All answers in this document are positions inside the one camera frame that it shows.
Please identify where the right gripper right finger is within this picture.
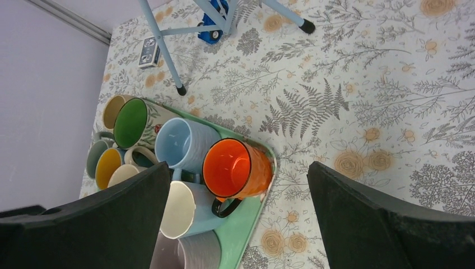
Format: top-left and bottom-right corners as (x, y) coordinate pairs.
(307, 161), (474, 268)

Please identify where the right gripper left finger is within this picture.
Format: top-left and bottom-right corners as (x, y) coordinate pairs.
(1, 162), (171, 268)

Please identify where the blue butterfly mug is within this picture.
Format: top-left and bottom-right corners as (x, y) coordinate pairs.
(95, 147), (126, 190)

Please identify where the light blue faceted mug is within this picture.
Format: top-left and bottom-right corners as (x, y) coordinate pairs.
(160, 180), (225, 239)

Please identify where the grey blue mug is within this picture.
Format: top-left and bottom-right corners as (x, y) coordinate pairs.
(86, 131), (115, 179)

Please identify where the lilac mug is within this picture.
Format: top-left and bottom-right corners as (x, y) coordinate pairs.
(150, 231), (221, 269)

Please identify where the light blue ribbed mug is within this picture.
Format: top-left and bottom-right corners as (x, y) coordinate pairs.
(155, 118), (221, 184)

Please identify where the cream mug green inside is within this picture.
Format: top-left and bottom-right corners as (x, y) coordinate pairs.
(113, 98), (180, 149)

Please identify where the beige mug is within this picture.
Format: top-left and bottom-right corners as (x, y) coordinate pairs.
(102, 95), (134, 131)

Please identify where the orange mug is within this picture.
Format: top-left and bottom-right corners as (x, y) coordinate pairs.
(202, 138), (272, 218)

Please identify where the green floral tray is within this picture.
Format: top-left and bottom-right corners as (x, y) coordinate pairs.
(142, 97), (278, 269)

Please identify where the floral tablecloth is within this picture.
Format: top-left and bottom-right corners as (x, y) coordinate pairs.
(94, 1), (474, 268)

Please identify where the playing card deck box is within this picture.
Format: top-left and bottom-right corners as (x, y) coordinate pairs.
(138, 36), (160, 69)

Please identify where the blue toy car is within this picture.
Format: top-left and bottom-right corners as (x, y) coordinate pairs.
(197, 0), (229, 45)

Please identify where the blue tripod stand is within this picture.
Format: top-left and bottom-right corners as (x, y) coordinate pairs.
(138, 0), (316, 96)

